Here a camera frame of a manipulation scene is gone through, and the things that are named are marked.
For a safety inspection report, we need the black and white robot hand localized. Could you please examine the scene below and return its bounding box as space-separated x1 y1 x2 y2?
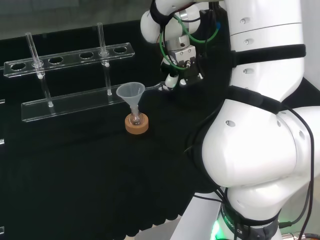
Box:
159 44 207 92

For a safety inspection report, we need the clear glass weighing funnel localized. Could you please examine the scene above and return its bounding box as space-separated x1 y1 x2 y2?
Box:
146 83 171 92

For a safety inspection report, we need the translucent plastic funnel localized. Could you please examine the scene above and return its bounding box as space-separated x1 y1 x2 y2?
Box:
115 82 147 115

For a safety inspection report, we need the clear acrylic funnel stand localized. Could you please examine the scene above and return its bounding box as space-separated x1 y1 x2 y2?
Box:
3 22 161 124

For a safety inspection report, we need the small round-bottom glass flask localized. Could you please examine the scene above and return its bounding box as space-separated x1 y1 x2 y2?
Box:
129 104 143 126

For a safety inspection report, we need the black cloth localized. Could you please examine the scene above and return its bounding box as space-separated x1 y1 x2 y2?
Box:
0 19 320 240

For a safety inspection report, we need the pale board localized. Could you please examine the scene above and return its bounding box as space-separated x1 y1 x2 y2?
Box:
129 215 187 240

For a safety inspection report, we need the cork ring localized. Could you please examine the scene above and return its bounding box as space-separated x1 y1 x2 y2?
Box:
124 112 150 136

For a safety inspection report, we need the black cable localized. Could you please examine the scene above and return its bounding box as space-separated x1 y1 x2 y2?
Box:
277 103 315 240

